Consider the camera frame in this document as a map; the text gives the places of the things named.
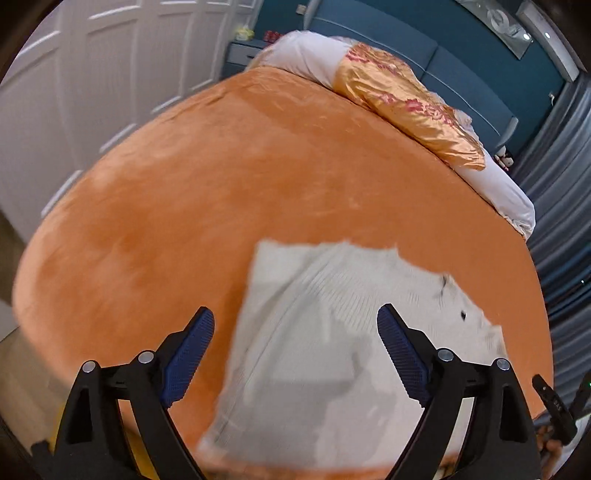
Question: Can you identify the white panelled wardrobe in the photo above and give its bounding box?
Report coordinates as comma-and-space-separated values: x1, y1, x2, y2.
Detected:
1, 0, 260, 240

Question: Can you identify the blue bedside table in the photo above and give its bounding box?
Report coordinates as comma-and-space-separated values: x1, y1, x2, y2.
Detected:
221, 39, 270, 80

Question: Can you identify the grey blue curtain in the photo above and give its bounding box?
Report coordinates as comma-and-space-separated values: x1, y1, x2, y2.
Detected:
511, 73, 591, 403

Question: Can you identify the orange floral satin pillow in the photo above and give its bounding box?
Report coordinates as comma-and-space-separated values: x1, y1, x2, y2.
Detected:
332, 42, 486, 171

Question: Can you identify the white rolled duvet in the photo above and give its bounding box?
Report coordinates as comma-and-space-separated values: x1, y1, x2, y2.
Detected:
248, 31, 536, 239

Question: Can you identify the blue upholstered headboard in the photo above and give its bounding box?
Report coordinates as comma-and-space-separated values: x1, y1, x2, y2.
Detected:
253, 0, 569, 160

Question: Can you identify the cream sweater with black hearts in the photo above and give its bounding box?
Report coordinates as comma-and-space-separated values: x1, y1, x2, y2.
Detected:
197, 241, 507, 479

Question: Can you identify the orange plush bed blanket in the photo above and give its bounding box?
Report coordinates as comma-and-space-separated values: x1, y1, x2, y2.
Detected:
14, 68, 551, 442

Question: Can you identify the yellow tissue pack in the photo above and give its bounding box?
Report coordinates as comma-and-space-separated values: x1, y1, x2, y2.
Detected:
235, 25, 254, 41

